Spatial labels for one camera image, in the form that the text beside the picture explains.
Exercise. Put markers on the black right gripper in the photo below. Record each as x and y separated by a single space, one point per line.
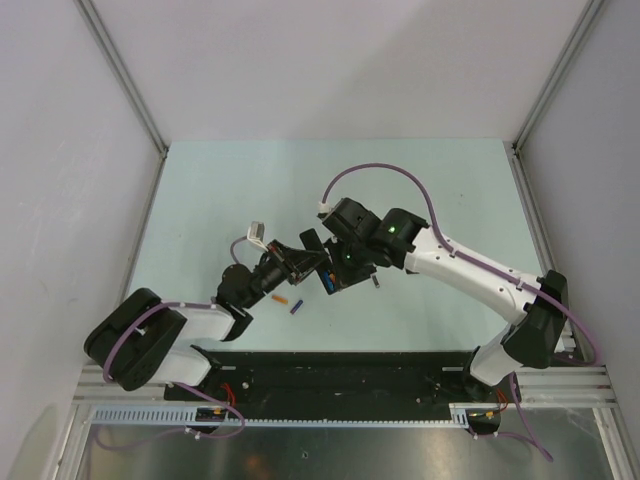
346 277

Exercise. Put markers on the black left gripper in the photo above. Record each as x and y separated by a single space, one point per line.
308 260

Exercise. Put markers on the black remote control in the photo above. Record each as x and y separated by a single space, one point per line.
323 264

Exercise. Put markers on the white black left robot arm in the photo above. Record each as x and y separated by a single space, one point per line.
148 339

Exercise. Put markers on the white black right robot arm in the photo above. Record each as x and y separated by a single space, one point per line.
528 304

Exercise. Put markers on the purple blue battery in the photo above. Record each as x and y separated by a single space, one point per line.
296 306

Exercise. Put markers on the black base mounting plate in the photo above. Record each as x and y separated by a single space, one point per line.
346 386

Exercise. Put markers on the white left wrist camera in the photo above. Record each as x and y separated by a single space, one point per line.
255 235

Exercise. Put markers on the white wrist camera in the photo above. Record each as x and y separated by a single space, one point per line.
255 235
324 209

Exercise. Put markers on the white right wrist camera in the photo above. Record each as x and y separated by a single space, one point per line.
324 209

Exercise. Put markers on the grey slotted cable duct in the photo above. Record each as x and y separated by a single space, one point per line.
204 416

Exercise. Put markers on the left aluminium frame post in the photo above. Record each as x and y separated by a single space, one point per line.
108 48

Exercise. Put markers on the aluminium frame post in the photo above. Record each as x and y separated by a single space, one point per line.
108 48
576 41

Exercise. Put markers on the right aluminium frame post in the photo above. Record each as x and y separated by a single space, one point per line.
576 41

